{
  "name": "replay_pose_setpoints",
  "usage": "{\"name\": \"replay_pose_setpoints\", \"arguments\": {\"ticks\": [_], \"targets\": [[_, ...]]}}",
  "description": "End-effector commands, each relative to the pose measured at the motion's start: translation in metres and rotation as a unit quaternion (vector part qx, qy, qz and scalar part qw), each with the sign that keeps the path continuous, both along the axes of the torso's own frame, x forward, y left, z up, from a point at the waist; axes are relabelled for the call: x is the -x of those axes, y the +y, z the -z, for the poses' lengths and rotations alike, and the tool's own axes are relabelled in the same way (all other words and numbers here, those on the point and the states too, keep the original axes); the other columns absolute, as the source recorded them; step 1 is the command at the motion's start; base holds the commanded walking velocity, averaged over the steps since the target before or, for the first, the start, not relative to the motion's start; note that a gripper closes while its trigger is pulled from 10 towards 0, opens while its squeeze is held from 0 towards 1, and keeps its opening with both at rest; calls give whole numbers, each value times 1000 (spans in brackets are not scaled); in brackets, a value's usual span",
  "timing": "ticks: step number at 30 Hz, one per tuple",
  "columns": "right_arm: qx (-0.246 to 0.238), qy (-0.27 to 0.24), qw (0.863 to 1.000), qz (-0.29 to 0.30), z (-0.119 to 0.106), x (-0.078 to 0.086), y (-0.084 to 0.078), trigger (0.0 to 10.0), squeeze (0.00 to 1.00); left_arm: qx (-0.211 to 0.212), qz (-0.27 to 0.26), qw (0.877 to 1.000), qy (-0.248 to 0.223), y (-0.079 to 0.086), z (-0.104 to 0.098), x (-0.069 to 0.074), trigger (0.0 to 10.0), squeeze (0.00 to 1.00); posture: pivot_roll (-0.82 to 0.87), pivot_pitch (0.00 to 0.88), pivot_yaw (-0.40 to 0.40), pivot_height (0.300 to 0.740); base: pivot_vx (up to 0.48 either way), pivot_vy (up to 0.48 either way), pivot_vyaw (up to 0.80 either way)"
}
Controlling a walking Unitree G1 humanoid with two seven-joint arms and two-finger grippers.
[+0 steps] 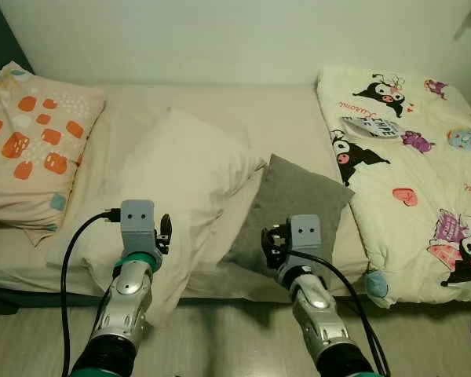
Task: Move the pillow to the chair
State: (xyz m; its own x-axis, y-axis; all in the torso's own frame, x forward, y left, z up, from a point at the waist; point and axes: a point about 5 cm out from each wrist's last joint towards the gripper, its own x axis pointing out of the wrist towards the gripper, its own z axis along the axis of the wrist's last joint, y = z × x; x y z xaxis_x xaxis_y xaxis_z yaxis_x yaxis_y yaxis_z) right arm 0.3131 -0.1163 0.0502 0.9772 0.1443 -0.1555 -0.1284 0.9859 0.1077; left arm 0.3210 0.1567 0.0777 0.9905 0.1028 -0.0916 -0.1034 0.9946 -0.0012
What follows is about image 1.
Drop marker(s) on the bed with cream sheet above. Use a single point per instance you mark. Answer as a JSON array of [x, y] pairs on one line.
[[251, 118]]

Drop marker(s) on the white pillow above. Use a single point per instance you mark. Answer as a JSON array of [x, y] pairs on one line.
[[180, 173]]

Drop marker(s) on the pink pillow with orange print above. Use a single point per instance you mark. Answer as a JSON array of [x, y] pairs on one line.
[[31, 141]]

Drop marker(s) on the grey cushion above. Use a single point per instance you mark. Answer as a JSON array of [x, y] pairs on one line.
[[298, 196]]

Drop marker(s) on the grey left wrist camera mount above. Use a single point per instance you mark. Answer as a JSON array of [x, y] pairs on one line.
[[137, 224]]

